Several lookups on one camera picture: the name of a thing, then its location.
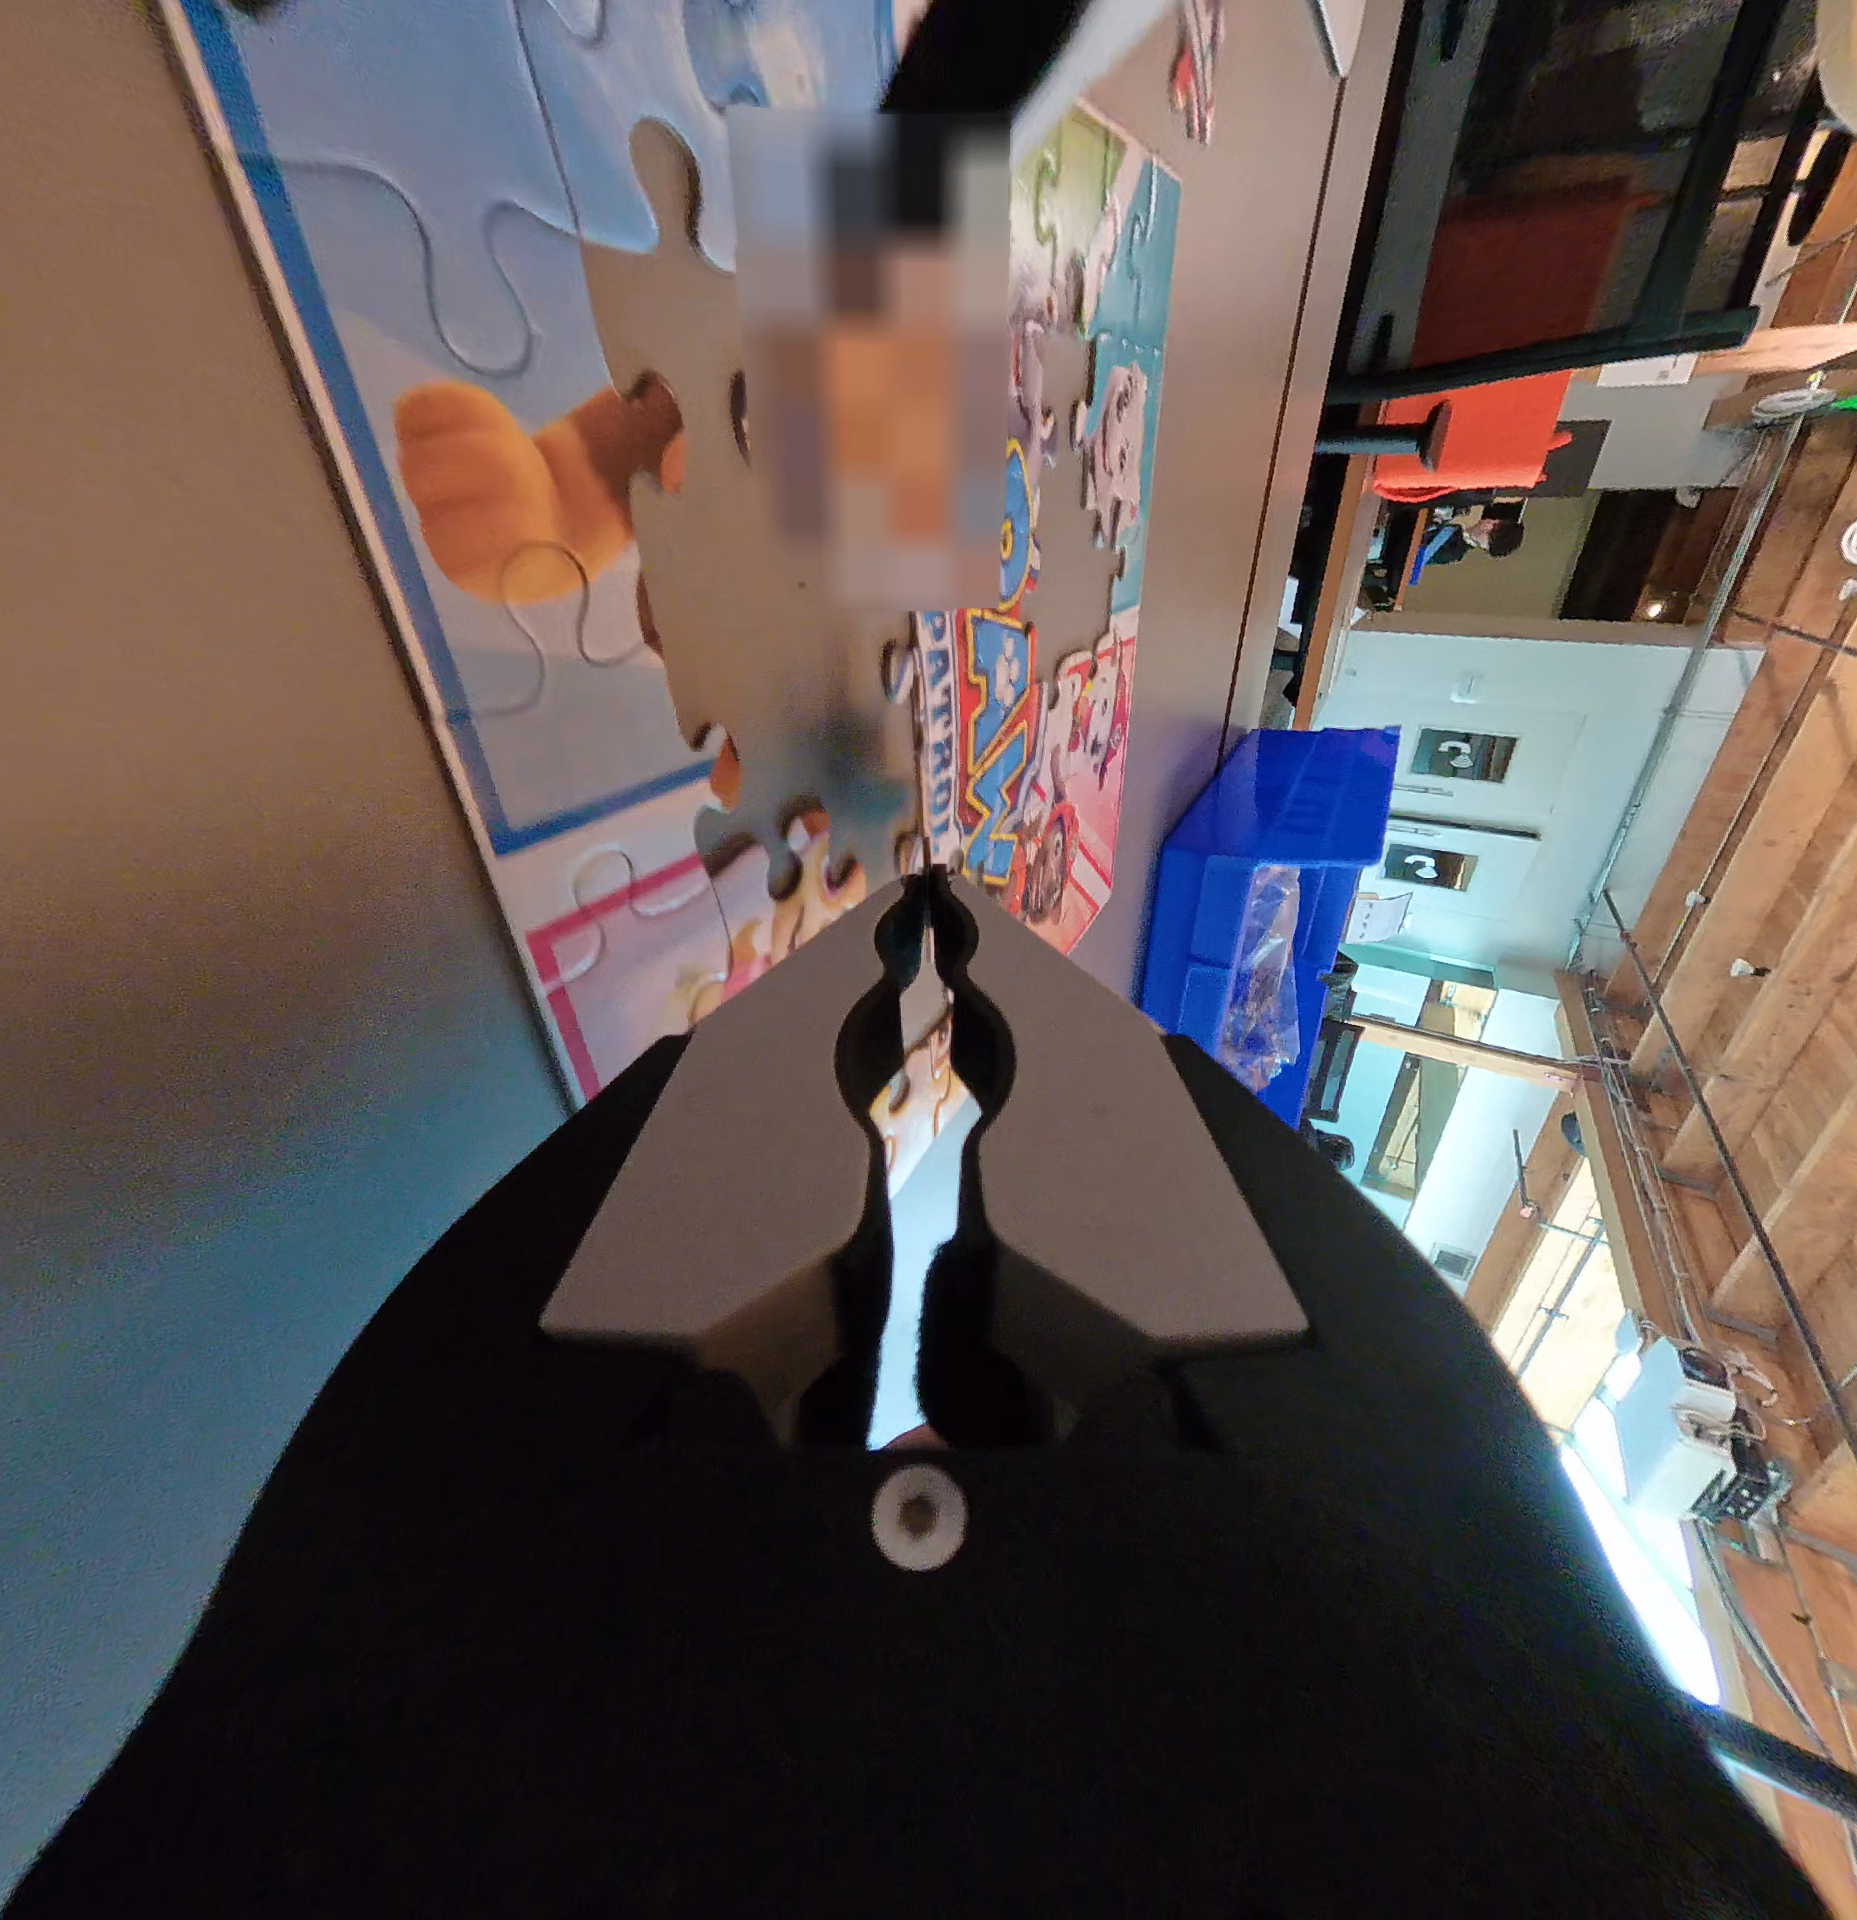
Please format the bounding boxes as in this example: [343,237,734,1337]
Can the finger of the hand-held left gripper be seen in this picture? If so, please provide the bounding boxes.
[881,0,1177,121]

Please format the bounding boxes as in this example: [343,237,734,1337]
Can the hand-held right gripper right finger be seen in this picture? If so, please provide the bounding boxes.
[928,873,1308,1450]

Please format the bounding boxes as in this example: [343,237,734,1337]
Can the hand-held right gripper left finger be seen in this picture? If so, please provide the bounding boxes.
[539,873,931,1450]

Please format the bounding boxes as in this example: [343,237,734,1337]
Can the cardboard puzzle piece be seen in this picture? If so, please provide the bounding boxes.
[904,605,945,999]

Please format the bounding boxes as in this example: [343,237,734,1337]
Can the partly assembled cartoon jigsaw puzzle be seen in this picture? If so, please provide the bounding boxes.
[160,0,1185,1202]

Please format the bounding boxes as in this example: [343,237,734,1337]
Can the clear plastic bag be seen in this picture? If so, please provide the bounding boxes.
[1224,861,1308,1078]

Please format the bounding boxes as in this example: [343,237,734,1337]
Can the blue storage bin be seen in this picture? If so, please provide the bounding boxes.
[1138,726,1402,1130]

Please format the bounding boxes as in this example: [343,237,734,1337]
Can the red cabinet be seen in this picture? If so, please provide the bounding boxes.
[1371,186,1578,508]

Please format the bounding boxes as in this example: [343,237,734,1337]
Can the white ceiling device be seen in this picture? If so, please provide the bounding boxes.
[1606,1332,1795,1527]

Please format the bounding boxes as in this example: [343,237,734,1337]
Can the black frame desk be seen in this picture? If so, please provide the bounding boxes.
[1319,0,1833,455]

